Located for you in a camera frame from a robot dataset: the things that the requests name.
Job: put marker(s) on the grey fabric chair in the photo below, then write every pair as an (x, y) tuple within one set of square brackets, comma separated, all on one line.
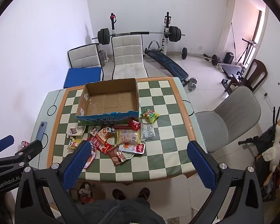
[(233, 117)]

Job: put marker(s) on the black white plush toy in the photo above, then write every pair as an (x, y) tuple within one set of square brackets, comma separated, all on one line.
[(85, 193)]

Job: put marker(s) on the white small snack box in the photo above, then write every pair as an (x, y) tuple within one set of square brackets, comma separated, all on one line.
[(76, 131)]

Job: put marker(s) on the red triangular chocolate bag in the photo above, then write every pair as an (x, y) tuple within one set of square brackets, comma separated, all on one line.
[(134, 125)]

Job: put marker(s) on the orange panda snack packet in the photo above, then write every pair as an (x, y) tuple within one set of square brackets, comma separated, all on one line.
[(105, 133)]

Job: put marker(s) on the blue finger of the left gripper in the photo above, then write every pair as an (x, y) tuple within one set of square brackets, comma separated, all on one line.
[(32, 150), (6, 142)]

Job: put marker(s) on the dark wooden chair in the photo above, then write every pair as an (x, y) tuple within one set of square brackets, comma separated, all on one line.
[(253, 78)]

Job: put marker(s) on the left white padded chair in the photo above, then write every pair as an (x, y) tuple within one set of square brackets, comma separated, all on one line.
[(86, 56)]

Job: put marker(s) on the yellow cartoon snack packet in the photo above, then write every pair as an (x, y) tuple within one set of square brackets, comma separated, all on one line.
[(74, 143)]

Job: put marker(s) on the white grey snack packet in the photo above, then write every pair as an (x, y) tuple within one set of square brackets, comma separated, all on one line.
[(147, 132)]

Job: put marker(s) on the chrome dumbbell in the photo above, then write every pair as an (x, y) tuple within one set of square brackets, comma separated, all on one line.
[(192, 84)]

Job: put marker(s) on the red drink can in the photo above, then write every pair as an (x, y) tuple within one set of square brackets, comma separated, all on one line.
[(24, 144)]

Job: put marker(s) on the red sausage stick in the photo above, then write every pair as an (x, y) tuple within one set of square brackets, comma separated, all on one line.
[(122, 127)]

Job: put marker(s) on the floor barbell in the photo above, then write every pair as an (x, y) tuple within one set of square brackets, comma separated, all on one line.
[(213, 59)]

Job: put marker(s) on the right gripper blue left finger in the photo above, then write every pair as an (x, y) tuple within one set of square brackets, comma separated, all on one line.
[(72, 165)]

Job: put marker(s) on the red striped snack packet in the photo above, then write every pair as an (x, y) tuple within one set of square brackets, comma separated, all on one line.
[(101, 145)]

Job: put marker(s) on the colourful candy ball bag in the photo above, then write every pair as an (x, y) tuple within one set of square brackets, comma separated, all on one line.
[(150, 115)]

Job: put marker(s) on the clear yellow-edged snack packet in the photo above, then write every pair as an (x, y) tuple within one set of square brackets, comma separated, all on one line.
[(128, 136)]

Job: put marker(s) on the barbell on rack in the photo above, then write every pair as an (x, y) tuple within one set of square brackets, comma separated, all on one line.
[(170, 33)]

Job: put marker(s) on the red white snack packet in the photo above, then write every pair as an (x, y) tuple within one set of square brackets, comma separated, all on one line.
[(132, 148)]

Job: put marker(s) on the right white padded chair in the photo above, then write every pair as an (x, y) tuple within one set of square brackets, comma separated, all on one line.
[(128, 57)]

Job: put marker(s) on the white padded chair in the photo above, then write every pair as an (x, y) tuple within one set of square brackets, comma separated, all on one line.
[(128, 57), (86, 56)]

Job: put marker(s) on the brown snack packet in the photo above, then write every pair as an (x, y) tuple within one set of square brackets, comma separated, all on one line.
[(116, 156)]

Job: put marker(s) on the blue smartphone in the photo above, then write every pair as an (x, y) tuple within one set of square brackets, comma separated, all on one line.
[(41, 131)]

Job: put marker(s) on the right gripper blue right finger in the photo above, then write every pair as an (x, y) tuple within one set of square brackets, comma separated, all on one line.
[(204, 164)]

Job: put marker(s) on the white goose plush toy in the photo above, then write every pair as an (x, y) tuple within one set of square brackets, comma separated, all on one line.
[(272, 154)]

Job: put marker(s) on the open cardboard box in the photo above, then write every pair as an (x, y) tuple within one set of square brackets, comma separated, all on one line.
[(113, 101)]

